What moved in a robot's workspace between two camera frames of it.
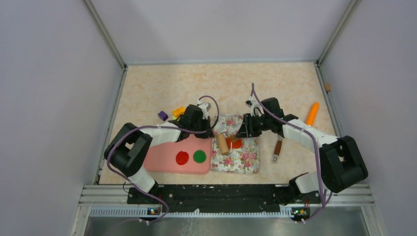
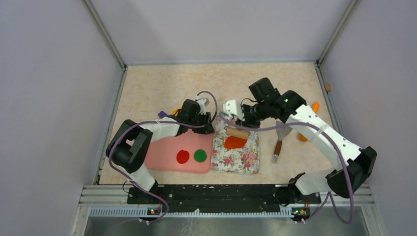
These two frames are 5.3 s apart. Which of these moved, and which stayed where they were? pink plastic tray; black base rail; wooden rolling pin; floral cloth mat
Moved: wooden rolling pin
Stayed: black base rail; pink plastic tray; floral cloth mat
